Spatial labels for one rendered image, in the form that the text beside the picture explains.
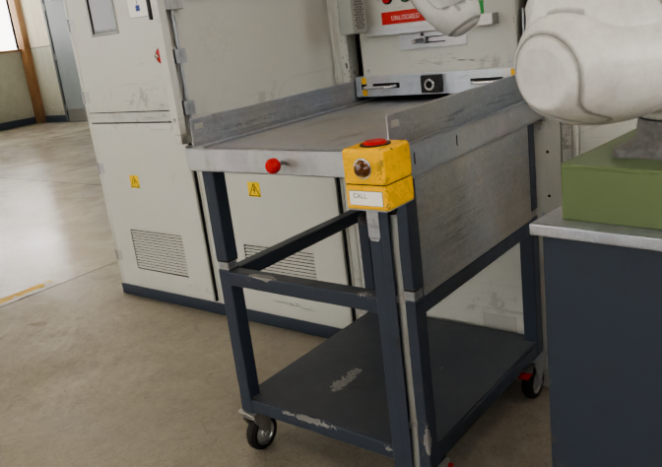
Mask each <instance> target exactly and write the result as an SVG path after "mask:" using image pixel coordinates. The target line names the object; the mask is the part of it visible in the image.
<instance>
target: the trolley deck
mask: <svg viewBox="0 0 662 467"><path fill-rule="evenodd" d="M428 101H430V100H411V101H383V102H367V103H363V104H359V105H356V106H352V107H349V108H345V109H342V110H338V111H334V112H331V113H327V114H324V115H320V116H316V117H313V118H309V119H307V120H303V121H300V122H296V123H292V124H289V125H285V126H282V127H278V128H275V129H271V130H267V131H264V132H260V133H257V134H253V135H250V136H246V137H242V138H239V139H235V140H232V141H228V142H226V143H222V144H218V145H215V146H211V147H208V148H204V149H200V148H192V147H193V145H189V146H185V152H186V157H187V162H188V168H189V170H193V171H214V172H235V173H257V174H277V175H299V176H320V177H342V178H345V173H344V165H343V156H342V151H343V150H344V149H345V148H348V147H351V146H354V145H357V144H359V143H362V142H364V141H366V140H370V139H380V138H381V139H385V140H388V139H387V128H386V118H385V115H386V114H390V113H393V112H396V111H399V110H402V109H406V108H409V107H412V106H415V105H418V104H422V103H425V102H428ZM543 118H545V116H543V115H541V114H539V113H538V112H536V111H535V110H534V109H532V108H531V107H530V106H529V105H528V103H527V102H526V101H525V100H523V101H521V102H518V103H516V104H513V105H510V106H508V107H505V108H503V109H500V110H498V111H495V112H492V113H490V114H487V115H485V116H482V117H479V118H477V119H474V120H472V121H469V122H467V123H464V124H461V125H459V126H456V127H454V128H451V129H449V130H446V131H443V132H441V133H438V134H436V135H433V136H431V137H428V138H426V139H424V140H421V141H419V142H416V143H414V144H411V145H409V146H410V156H411V167H412V177H413V178H414V177H416V176H418V175H421V174H423V173H425V172H427V171H429V170H432V169H434V168H436V167H439V166H441V165H444V164H446V163H448V162H450V161H452V160H455V159H457V158H459V157H461V156H463V155H465V154H468V153H470V152H472V151H474V150H476V149H478V148H481V147H483V146H485V145H487V144H489V143H491V142H493V141H495V140H497V139H499V138H501V137H504V136H506V135H508V134H510V133H512V132H515V131H517V130H519V129H521V128H523V127H525V126H528V125H530V124H532V123H534V122H536V121H538V120H541V119H543ZM272 158H275V159H277V160H278V161H284V162H285V163H284V164H283V165H282V166H281V169H280V170H279V171H278V172H276V173H270V172H268V171H267V170H266V168H265V164H266V162H267V160H269V159H272Z"/></svg>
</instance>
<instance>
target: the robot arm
mask: <svg viewBox="0 0 662 467"><path fill-rule="evenodd" d="M410 1H411V2H412V4H413V5H414V6H415V8H416V9H417V10H418V11H419V13H420V14H421V15H422V16H423V17H424V18H425V19H426V20H427V21H428V22H429V23H430V24H431V25H432V26H433V27H434V28H435V29H436V30H438V31H439V32H441V33H443V34H445V35H447V36H455V37H458V36H461V35H463V34H464V33H467V32H468V31H469V30H471V29H472V28H473V27H474V26H476V25H477V24H478V23H479V20H480V17H481V9H480V3H479V1H478V0H410ZM525 16H526V27H525V31H524V33H523V35H522V37H521V39H520V41H519V44H518V47H517V51H516V55H515V62H514V71H515V78H516V82H517V86H518V89H519V91H520V93H521V95H522V96H523V98H524V99H525V101H526V102H527V103H528V105H529V106H530V107H531V108H532V109H534V110H535V111H536V112H538V113H539V114H541V115H543V116H545V117H548V118H550V119H553V120H555V121H559V122H562V123H567V124H574V125H603V124H611V123H617V122H622V121H627V120H631V119H635V118H637V125H636V135H635V136H634V137H633V138H632V139H631V140H629V141H628V142H626V143H623V144H622V145H619V146H617V147H615V148H613V158H615V159H646V160H662V0H528V1H527V4H526V7H525Z"/></svg>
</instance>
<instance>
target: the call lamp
mask: <svg viewBox="0 0 662 467"><path fill-rule="evenodd" d="M354 173H355V175H356V176H357V177H358V178H360V179H367V178H369V177H370V175H371V165H370V163H369V161H368V160H366V159H364V158H359V159H357V160H356V161H355V162H354Z"/></svg>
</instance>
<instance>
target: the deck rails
mask: <svg viewBox="0 0 662 467"><path fill-rule="evenodd" d="M523 100H525V99H524V98H523V96H522V95H521V93H520V91H519V89H518V86H517V82H516V78H515V75H512V76H509V77H506V78H502V79H499V80H496V81H493V82H490V83H486V84H484V85H481V86H478V87H475V88H472V89H468V90H465V91H462V92H459V93H456V94H452V95H449V96H446V97H443V98H440V99H436V100H431V101H428V102H425V103H422V104H418V105H415V106H412V107H409V108H406V109H402V110H399V111H396V112H393V113H390V114H386V115H385V118H386V128H387V139H388V140H407V141H408V142H409V145H411V144H414V143H416V142H419V141H421V140H424V139H426V138H428V137H431V136H433V135H436V134H438V133H441V132H443V131H446V130H449V129H451V128H454V127H456V126H459V125H461V124H464V123H467V122H469V121H472V120H474V119H477V118H479V117H482V116H485V115H487V114H490V113H492V112H495V111H498V110H500V109H503V108H505V107H508V106H510V105H513V104H516V103H518V102H521V101H523ZM363 103H367V101H360V100H359V98H358V97H357V88H356V81H352V82H348V83H343V84H339V85H335V86H331V87H326V88H322V89H318V90H313V91H309V92H305V93H301V94H296V95H292V96H288V97H283V98H279V99H275V100H267V101H263V102H260V103H255V104H251V105H247V106H243V107H238V108H234V109H230V110H226V111H221V112H217V113H213V114H208V115H204V116H200V117H196V118H191V119H189V124H190V129H191V135H192V141H193V147H192V148H200V149H204V148H208V147H211V146H215V145H218V144H222V143H226V142H228V141H232V140H235V139H239V138H242V137H246V136H250V135H253V134H257V133H260V132H264V131H267V130H271V129H275V128H278V127H282V126H285V125H289V124H292V123H296V122H300V121H303V120H307V119H309V118H313V117H316V116H320V115H324V114H327V113H331V112H334V111H338V110H342V109H345V108H349V107H352V106H356V105H359V104H363ZM395 119H397V120H398V126H395V127H392V128H391V123H390V121H392V120H395ZM199 122H203V128H199V129H195V127H194V124H195V123H199Z"/></svg>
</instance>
